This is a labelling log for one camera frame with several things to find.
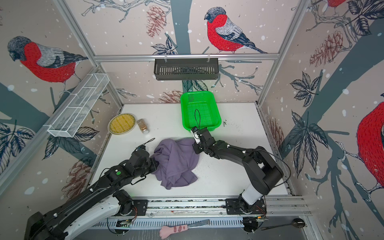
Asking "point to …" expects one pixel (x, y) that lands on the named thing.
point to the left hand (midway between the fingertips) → (162, 160)
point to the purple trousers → (177, 160)
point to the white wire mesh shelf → (69, 119)
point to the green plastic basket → (199, 109)
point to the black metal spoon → (297, 222)
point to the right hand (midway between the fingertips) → (196, 141)
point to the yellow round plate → (121, 123)
